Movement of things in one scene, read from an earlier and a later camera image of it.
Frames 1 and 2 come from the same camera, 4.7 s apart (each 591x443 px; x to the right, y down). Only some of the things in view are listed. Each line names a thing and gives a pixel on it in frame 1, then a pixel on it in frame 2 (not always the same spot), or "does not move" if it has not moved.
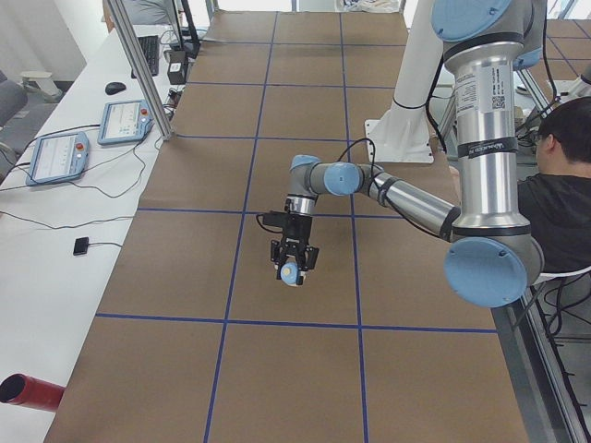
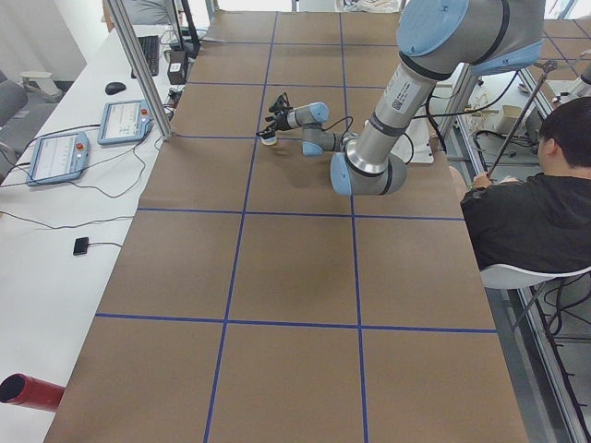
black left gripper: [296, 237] to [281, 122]
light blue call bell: [289, 274] to [269, 141]
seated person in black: [557, 202] does not move
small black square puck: [80, 245] does not move
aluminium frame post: [141, 70] does not move
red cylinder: [21, 389] does not move
